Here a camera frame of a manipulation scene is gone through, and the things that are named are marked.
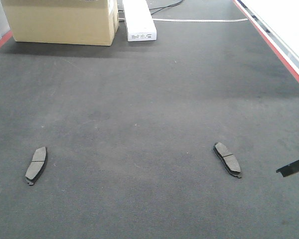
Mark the long white box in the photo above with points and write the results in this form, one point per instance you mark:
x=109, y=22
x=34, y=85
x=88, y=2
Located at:
x=138, y=21

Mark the grey brake pad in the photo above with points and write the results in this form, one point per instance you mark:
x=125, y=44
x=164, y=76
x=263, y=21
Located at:
x=37, y=165
x=228, y=159

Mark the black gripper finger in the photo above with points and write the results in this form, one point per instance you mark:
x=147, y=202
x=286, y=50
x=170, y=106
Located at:
x=289, y=169

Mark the cardboard box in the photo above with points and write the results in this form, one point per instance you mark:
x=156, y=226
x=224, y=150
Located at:
x=83, y=22

